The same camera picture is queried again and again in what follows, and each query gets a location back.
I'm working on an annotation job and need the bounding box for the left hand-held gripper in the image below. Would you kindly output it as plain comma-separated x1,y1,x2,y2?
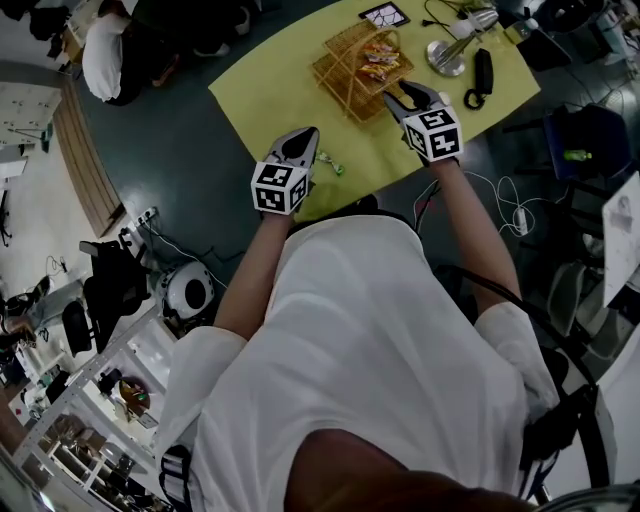
249,125,321,217

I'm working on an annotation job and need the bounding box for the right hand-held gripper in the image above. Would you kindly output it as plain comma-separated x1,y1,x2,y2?
382,80,465,165

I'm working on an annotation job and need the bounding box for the red snack packet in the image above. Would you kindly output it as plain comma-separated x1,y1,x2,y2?
355,58,402,82

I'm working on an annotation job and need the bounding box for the orange snack packet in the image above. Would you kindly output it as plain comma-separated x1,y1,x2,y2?
360,42,402,65

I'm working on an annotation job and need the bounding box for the green candy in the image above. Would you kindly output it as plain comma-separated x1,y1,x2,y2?
313,149,347,177

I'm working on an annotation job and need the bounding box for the two-tier wicker basket rack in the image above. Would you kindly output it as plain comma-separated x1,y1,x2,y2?
312,18,416,126

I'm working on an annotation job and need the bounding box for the person's left forearm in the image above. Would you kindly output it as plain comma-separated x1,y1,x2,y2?
213,209,296,344

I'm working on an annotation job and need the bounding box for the person's right forearm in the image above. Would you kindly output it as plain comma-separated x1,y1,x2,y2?
428,157,522,314

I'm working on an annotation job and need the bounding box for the silver desk lamp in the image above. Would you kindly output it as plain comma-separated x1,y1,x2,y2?
425,7,501,79

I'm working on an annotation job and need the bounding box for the yellow-green tablecloth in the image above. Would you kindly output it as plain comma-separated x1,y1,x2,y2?
207,0,542,224

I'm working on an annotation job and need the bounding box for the black telephone handset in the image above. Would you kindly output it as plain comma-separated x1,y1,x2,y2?
463,47,495,111

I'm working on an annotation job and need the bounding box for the white round helmet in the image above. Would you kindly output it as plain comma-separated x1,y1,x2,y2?
152,260,216,321

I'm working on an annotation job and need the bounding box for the clear plastic bottle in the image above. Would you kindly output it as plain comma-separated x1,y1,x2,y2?
504,18,539,45

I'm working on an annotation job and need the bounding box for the blue chair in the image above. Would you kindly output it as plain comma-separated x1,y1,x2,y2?
517,24,574,74
502,102,629,184

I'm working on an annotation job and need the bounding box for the black office chair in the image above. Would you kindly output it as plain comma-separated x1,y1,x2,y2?
62,227,154,359

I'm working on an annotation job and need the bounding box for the person's white shirt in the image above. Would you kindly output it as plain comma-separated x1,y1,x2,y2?
157,214,561,512

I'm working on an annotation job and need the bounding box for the wooden slatted board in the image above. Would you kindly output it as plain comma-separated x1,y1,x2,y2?
52,82,127,239

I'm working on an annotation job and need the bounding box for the white metal shelf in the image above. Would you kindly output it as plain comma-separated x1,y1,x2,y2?
9,307,176,512

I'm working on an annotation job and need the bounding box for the grey office chair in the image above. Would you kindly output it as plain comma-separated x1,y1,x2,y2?
544,259,640,361

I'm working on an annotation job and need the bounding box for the brown round bowl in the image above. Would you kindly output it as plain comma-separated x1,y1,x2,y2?
117,379,151,416

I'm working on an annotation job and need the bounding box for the white pegboard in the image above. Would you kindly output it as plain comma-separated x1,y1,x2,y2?
0,82,64,149

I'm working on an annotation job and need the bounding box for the white table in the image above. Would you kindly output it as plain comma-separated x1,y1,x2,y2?
601,172,640,309

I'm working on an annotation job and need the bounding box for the black swivel chair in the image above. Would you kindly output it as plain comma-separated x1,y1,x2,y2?
519,344,611,491

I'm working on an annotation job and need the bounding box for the black power cable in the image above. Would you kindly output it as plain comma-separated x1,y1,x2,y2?
422,0,469,30

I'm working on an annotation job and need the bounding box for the black picture frame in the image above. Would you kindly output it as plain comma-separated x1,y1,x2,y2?
358,1,411,29

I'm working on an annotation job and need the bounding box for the white power strip with cable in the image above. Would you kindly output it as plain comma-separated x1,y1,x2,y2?
464,169,551,239

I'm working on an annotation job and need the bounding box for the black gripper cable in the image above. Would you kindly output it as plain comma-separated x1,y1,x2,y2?
434,264,596,381

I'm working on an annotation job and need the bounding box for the black camera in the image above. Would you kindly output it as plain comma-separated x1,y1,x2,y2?
97,368,124,396

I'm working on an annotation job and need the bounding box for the black striped harness strap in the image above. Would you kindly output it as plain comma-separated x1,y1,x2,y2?
158,444,194,512

